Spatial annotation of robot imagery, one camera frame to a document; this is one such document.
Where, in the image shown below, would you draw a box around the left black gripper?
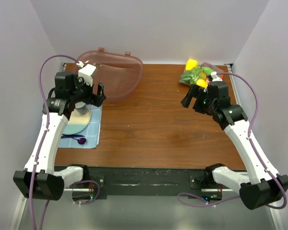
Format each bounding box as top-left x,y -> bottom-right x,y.
70,73 -> 106,107

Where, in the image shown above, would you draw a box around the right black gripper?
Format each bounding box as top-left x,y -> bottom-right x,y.
181,83 -> 216,116

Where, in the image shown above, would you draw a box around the clear zip top bag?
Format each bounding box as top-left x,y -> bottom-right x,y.
178,59 -> 223,88

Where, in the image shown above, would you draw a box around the pink transparent plastic tub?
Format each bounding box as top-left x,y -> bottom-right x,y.
78,47 -> 143,104

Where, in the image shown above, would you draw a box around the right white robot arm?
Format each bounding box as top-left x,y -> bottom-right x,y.
181,81 -> 288,210

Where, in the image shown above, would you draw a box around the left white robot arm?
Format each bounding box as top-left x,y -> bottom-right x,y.
13,69 -> 106,201

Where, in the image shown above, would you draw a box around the yellow fake lemon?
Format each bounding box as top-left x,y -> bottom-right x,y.
196,79 -> 208,88

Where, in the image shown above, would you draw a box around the dark green fake pepper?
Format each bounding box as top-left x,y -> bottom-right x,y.
178,70 -> 195,85

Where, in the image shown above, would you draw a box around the green fake grapes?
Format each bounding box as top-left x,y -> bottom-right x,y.
190,66 -> 202,82

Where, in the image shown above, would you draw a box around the yellow fake bell pepper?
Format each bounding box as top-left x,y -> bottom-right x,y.
185,59 -> 198,70

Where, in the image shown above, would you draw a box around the grey cup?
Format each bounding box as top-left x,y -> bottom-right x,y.
75,102 -> 90,115

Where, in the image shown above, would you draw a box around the cream floral plate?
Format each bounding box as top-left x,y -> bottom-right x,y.
63,110 -> 91,135

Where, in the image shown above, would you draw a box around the blue checked cloth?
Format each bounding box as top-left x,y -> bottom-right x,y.
59,105 -> 102,149

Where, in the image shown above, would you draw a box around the purple spoon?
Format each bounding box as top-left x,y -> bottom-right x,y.
61,134 -> 87,145

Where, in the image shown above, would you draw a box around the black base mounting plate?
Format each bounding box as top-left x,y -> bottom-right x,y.
53,164 -> 233,201

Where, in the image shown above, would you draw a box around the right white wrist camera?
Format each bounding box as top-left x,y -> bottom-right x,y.
204,71 -> 222,92

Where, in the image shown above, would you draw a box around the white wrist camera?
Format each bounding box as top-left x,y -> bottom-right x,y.
204,71 -> 222,92
78,64 -> 97,86

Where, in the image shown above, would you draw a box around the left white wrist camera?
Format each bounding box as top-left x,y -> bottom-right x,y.
78,64 -> 97,86

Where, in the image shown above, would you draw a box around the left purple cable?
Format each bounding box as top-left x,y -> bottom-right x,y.
28,54 -> 85,230

